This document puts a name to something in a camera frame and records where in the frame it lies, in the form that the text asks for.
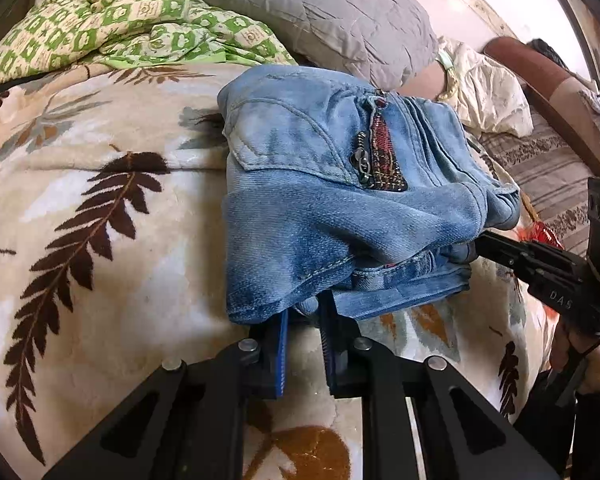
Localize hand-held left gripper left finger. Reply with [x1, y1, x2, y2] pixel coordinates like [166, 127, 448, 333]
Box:
[40, 310, 293, 480]

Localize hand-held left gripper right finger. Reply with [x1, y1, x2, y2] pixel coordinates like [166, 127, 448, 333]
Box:
[316, 290, 563, 480]

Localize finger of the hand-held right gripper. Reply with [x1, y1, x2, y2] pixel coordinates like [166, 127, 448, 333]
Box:
[472, 229, 582, 287]

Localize blue denim pants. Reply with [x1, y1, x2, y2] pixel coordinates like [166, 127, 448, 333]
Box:
[217, 64, 523, 326]

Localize person's right hand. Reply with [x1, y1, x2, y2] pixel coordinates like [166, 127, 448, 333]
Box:
[550, 322, 600, 396]

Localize red plastic item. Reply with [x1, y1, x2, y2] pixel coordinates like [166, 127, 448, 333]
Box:
[517, 220, 564, 252]

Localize brown striped bedsheet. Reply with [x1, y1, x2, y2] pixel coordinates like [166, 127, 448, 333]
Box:
[475, 110, 597, 257]

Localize dark cloth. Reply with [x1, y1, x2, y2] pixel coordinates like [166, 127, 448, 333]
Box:
[512, 367, 581, 480]

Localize cream crumpled cloth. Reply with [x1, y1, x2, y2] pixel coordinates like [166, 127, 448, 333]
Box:
[437, 35, 534, 136]

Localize brown headboard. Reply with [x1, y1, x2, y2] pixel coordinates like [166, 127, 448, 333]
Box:
[482, 37, 600, 181]

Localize pink pillow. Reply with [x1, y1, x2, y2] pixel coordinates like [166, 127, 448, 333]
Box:
[405, 57, 454, 102]

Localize leaf print blanket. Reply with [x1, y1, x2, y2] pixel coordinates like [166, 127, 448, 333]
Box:
[0, 55, 556, 480]

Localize grey quilted pillow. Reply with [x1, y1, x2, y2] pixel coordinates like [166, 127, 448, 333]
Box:
[195, 0, 441, 89]

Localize green patterned quilt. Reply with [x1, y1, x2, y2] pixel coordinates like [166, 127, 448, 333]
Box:
[0, 0, 299, 91]

